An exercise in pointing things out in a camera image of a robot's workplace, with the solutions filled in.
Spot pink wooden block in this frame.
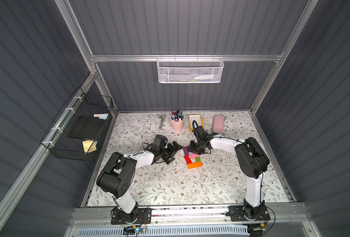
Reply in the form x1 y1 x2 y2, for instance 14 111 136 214
189 154 200 159

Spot purple wooden block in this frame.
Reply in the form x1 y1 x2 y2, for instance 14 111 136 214
183 147 189 156

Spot red wooden block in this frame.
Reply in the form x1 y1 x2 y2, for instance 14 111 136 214
184 155 192 164

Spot orange wooden block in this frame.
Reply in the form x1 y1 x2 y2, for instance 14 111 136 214
187 162 203 169

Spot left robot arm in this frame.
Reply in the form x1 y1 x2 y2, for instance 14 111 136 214
96 135 183 223

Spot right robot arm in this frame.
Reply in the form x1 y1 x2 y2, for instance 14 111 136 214
188 120 270 221

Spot yellow tray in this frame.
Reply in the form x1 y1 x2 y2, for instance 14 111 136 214
188 114 204 132

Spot pink pen cup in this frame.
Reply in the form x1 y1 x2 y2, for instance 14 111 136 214
171 110 184 132

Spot pink case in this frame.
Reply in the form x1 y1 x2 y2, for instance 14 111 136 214
212 115 225 134

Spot pink blue sticky notes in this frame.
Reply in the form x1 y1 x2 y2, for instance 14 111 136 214
94 114 109 120

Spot white tube in basket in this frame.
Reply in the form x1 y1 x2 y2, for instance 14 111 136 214
193 74 214 81

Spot yellow sticky notes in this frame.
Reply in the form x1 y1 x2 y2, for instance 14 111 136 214
82 140 98 154

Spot black notebook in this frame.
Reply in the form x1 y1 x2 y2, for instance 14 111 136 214
68 116 105 140

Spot small circuit board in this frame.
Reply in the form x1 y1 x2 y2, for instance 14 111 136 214
123 225 147 236

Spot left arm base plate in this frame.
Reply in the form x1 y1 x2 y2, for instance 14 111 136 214
110 207 152 225

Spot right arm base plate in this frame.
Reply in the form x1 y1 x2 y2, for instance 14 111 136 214
225 205 271 223

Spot white wire basket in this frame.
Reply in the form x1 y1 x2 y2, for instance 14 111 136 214
156 56 224 84

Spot black wire basket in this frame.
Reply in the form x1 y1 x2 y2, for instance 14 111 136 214
41 88 114 162

